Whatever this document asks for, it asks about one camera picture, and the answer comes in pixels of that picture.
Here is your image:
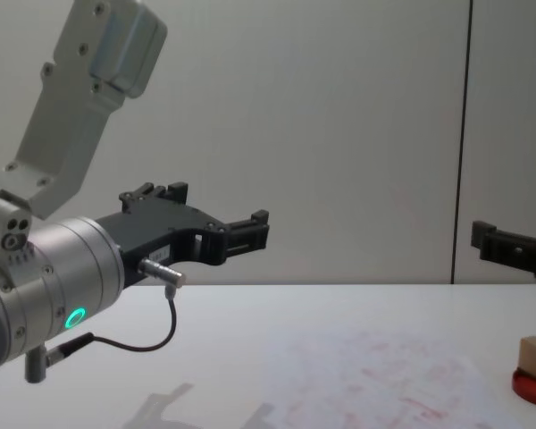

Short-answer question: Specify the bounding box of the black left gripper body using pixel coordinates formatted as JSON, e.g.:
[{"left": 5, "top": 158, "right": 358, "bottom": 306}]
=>
[{"left": 96, "top": 198, "right": 228, "bottom": 290}]

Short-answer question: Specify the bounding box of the round red ink pad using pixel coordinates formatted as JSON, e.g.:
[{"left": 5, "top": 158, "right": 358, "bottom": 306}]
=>
[{"left": 511, "top": 366, "right": 536, "bottom": 406}]

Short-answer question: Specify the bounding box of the white paper with red marks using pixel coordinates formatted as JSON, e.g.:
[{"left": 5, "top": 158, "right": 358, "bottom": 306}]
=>
[{"left": 258, "top": 327, "right": 511, "bottom": 429}]

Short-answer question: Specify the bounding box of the thin dark cable silver plug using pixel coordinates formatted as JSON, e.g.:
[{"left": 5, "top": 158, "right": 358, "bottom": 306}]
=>
[{"left": 46, "top": 257, "right": 189, "bottom": 364}]

